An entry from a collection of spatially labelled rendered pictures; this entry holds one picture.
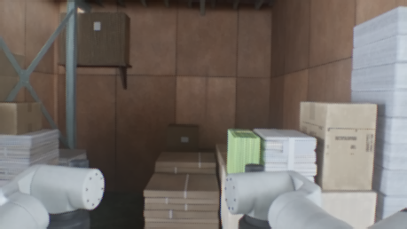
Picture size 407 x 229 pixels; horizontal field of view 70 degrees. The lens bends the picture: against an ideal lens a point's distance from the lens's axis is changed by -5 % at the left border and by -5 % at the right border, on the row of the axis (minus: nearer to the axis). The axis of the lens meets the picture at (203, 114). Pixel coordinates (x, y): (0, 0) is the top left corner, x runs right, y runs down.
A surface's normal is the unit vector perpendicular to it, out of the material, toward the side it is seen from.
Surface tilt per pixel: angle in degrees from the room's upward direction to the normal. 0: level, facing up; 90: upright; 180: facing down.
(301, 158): 87
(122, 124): 90
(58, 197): 90
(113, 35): 90
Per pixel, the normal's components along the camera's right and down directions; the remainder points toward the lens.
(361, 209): 0.00, 0.06
